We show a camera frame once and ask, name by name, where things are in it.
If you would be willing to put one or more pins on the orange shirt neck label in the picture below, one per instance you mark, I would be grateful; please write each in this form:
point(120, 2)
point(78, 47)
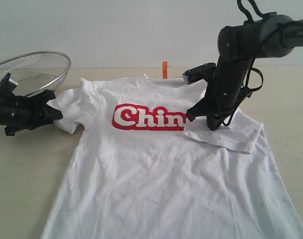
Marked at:
point(165, 69)

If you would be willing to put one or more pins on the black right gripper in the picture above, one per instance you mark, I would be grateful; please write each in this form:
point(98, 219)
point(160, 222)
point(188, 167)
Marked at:
point(215, 107)

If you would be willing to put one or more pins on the metal wire mesh basket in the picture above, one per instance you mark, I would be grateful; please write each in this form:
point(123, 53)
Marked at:
point(36, 71)

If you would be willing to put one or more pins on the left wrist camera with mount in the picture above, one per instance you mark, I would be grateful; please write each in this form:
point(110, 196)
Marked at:
point(7, 84)

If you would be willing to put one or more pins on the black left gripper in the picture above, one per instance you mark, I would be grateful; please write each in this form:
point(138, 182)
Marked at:
point(31, 112)

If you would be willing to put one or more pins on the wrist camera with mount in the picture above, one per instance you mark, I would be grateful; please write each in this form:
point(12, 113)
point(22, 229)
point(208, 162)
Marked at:
point(7, 84)
point(202, 72)

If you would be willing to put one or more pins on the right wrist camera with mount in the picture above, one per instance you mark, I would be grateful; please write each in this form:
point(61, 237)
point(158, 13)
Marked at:
point(202, 72)

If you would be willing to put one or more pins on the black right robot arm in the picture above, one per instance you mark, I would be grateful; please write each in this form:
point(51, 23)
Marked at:
point(274, 36)

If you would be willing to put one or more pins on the white t-shirt red print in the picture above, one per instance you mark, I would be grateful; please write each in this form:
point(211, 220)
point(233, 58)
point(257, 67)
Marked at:
point(141, 170)

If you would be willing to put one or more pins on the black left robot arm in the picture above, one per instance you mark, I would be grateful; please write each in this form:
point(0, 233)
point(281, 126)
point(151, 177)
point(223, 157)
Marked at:
point(5, 101)

